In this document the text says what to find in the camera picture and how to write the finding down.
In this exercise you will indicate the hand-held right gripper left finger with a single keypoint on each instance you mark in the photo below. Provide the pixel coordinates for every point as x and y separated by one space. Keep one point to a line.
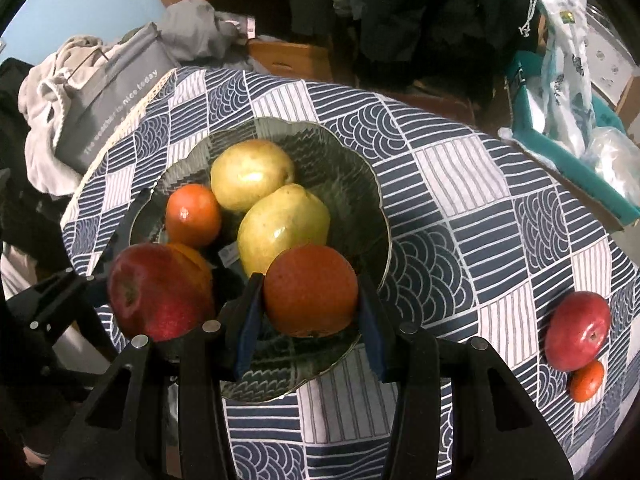
249 325

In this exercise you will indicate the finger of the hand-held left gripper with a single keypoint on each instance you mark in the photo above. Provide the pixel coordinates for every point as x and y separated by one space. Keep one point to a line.
97 292
166 351

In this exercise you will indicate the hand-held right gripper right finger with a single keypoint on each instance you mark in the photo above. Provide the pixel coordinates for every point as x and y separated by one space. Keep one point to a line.
374 332

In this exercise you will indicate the red apple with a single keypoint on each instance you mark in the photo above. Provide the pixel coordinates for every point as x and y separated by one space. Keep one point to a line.
577 332
155 295

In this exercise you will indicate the orange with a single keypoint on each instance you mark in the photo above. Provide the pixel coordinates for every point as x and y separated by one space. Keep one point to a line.
310 290
192 215

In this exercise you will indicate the green pear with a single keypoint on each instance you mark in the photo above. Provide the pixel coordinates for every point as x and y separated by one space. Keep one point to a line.
285 225

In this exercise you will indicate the scalloped glass plate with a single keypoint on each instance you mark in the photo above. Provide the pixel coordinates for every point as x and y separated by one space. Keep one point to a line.
330 160

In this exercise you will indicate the yellow pear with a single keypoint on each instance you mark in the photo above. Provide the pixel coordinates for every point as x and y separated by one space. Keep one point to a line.
250 175

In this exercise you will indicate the blue white patterned tablecloth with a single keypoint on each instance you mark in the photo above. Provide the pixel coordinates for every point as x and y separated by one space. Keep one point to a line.
450 185

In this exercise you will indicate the grey bag with white print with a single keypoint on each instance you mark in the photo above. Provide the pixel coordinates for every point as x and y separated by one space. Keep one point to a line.
115 90

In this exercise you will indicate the beige hoodie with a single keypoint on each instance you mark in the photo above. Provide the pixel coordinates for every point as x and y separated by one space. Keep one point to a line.
42 95

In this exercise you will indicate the small tangerine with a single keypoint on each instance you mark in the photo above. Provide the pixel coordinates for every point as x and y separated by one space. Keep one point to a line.
586 381

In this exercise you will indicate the teal box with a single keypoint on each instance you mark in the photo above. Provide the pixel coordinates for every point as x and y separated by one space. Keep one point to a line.
565 160

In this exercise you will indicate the grey cloth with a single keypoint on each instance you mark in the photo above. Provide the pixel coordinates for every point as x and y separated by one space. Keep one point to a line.
200 30

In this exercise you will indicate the clear plastic bag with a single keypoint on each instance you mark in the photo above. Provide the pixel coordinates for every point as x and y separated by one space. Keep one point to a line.
615 165

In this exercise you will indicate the dark hanging clothes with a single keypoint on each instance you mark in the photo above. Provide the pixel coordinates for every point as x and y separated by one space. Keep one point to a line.
425 20

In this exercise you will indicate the white printed plastic bag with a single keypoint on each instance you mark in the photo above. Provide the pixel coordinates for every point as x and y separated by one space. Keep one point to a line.
565 75

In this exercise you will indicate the wooden shelf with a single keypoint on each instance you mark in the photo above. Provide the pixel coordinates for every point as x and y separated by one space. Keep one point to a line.
610 60

